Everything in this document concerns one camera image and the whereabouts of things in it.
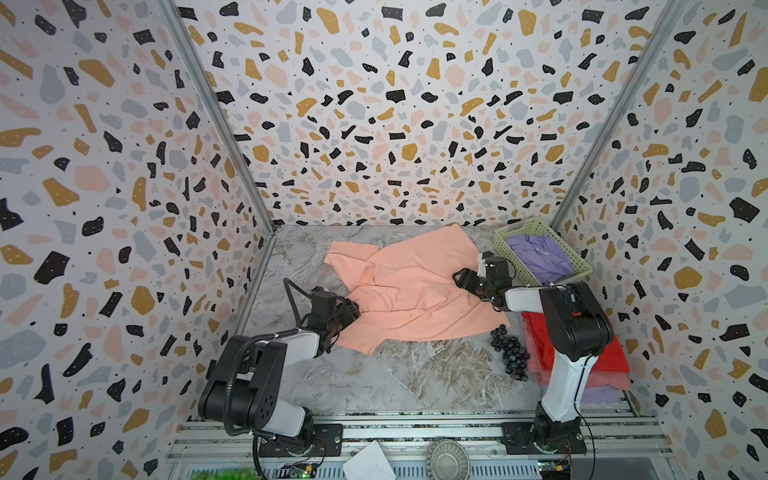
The aluminium rail frame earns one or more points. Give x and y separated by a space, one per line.
619 446

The grey ribbed plate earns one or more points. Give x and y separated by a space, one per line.
448 460

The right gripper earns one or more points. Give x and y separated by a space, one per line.
475 282

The green artificial grass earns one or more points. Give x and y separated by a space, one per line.
226 474

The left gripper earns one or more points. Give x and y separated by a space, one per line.
343 311

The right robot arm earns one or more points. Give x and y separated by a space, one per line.
578 330

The purple t-shirt in basket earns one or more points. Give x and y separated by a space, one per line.
542 256

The white paper sheet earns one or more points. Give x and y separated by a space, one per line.
370 463

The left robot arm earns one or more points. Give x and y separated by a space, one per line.
243 384

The black grape bunch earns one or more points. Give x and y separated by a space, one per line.
514 355

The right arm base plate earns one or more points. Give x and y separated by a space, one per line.
543 437

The folded red t-shirt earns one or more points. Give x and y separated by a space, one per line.
612 360

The pink graphic t-shirt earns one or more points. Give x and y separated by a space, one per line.
406 292

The green plastic basket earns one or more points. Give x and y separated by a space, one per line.
534 226

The folded lilac t-shirt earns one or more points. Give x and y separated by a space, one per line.
602 394

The circuit board with wires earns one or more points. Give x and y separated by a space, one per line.
300 470

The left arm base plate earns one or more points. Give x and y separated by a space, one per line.
319 440

